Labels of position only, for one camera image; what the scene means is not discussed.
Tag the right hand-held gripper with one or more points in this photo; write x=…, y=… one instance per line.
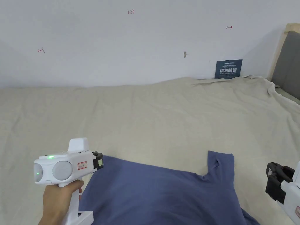
x=293, y=196

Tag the bed with beige sheet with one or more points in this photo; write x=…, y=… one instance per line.
x=140, y=117

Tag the dark blue sign card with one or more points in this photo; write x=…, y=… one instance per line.
x=228, y=69

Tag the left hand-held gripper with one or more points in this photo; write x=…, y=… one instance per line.
x=70, y=164

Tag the person's left hand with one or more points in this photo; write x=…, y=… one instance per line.
x=55, y=201

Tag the grey padded headboard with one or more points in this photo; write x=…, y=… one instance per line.
x=288, y=65

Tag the blue shirt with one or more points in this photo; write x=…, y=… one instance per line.
x=152, y=192

